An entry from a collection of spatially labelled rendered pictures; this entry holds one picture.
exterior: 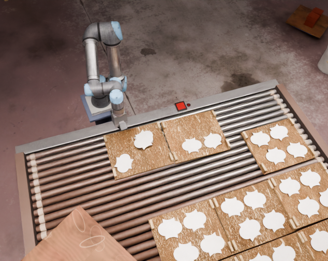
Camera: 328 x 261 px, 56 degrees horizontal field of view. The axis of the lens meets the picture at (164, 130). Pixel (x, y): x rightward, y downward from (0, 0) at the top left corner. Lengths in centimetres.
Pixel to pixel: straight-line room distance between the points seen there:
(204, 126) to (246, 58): 210
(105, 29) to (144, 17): 262
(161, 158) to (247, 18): 320
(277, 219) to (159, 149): 87
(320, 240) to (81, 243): 139
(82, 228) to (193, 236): 64
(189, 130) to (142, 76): 170
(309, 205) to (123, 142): 128
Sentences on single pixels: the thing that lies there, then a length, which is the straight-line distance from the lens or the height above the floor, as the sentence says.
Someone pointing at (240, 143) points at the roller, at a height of 92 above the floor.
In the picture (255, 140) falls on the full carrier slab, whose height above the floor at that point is 95.
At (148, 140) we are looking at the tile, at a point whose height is 98.
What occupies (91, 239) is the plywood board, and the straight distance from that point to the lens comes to 183.
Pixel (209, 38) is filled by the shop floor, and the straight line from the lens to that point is 439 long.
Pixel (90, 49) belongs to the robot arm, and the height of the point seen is 147.
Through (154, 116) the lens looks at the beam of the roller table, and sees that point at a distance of 230.
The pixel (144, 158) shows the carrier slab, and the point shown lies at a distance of 209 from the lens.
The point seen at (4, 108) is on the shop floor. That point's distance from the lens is 382.
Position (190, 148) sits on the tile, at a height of 95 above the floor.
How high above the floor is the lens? 279
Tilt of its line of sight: 57 degrees down
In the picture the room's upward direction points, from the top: 5 degrees clockwise
